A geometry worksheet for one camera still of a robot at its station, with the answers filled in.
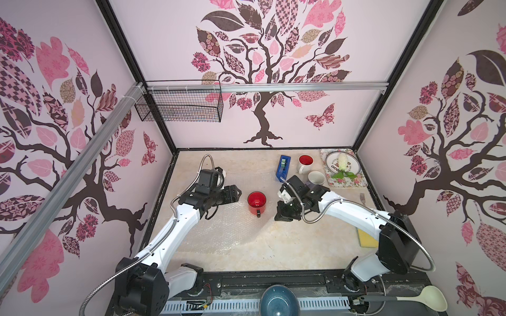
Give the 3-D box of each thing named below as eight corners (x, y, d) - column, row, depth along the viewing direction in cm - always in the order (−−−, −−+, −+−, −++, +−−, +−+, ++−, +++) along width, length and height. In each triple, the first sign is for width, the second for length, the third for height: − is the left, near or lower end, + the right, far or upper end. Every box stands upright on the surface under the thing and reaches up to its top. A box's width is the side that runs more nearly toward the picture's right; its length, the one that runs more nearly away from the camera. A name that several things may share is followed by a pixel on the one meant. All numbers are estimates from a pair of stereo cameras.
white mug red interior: (298, 177, 109) (300, 168, 103) (296, 163, 116) (298, 154, 110) (312, 176, 109) (315, 168, 103) (309, 163, 116) (312, 154, 110)
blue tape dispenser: (274, 180, 108) (274, 173, 103) (280, 161, 117) (280, 154, 112) (285, 183, 106) (286, 176, 101) (290, 163, 115) (292, 156, 111)
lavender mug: (306, 186, 104) (309, 178, 98) (305, 179, 107) (308, 170, 102) (321, 186, 104) (325, 178, 98) (319, 179, 107) (323, 170, 101)
